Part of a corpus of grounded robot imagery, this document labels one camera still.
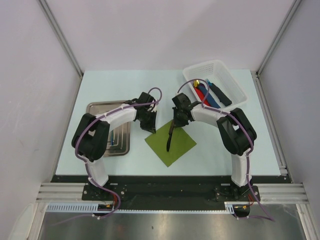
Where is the green paper napkin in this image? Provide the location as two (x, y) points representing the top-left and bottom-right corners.
(145, 120), (197, 167)

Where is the iridescent spoon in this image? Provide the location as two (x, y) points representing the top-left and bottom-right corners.
(110, 130), (115, 146)

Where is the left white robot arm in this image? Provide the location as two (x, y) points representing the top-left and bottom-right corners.
(71, 92), (159, 200)

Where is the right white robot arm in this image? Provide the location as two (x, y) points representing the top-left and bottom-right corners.
(166, 93), (257, 201)

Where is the red utensil sleeve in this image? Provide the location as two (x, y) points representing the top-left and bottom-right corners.
(194, 87), (210, 107)

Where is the blue utensil sleeve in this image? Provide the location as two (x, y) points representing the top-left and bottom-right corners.
(197, 84), (221, 109)

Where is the gold spoon in basket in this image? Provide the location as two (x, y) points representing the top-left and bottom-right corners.
(193, 79), (200, 88)

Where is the metal tray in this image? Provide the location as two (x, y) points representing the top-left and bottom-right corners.
(86, 100), (131, 158)

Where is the black utensil sleeve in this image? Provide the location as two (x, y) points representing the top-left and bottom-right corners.
(209, 83), (232, 107)

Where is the white plastic basket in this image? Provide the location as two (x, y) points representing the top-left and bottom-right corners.
(182, 60), (248, 111)

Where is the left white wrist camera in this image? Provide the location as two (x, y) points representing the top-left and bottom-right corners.
(147, 102), (158, 112)

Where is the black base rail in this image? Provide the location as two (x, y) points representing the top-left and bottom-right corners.
(51, 175), (292, 211)

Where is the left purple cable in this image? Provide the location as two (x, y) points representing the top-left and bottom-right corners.
(75, 87), (163, 218)

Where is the white cable duct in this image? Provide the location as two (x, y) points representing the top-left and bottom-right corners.
(46, 201), (237, 215)

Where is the aluminium front rail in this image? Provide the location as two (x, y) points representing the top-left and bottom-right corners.
(36, 183), (309, 204)

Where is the aluminium frame post left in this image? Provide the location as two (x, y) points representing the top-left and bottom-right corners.
(36, 0), (84, 79)

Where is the aluminium frame post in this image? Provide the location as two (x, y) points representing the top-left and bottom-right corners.
(36, 0), (84, 79)
(255, 0), (304, 78)

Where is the aluminium frame post right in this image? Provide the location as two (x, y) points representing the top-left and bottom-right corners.
(255, 0), (304, 78)

